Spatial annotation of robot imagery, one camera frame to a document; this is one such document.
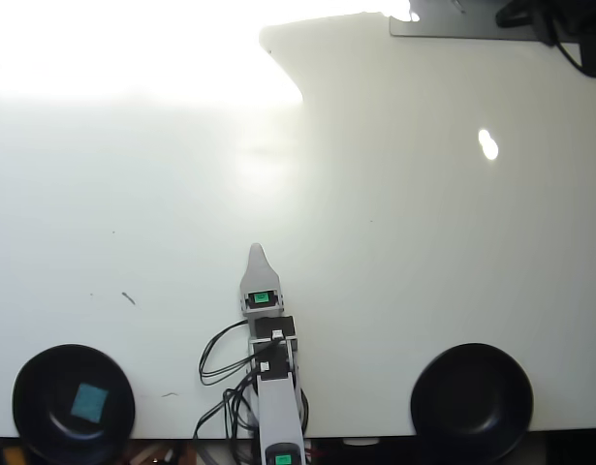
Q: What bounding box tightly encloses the black bowl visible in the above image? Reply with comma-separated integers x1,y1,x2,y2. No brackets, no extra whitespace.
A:
11,343,137,465
409,342,535,464

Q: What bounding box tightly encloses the black servo cable loop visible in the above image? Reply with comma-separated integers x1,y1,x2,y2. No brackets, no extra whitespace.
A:
198,318,258,387

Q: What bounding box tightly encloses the black servo cable bundle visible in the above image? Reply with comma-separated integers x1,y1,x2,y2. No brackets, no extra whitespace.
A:
192,375,260,442

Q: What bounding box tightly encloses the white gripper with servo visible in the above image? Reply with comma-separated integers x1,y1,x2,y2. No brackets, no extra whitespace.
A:
237,241,284,317

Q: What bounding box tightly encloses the blue foam cube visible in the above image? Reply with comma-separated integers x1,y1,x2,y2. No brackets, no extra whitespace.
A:
69,382,109,421

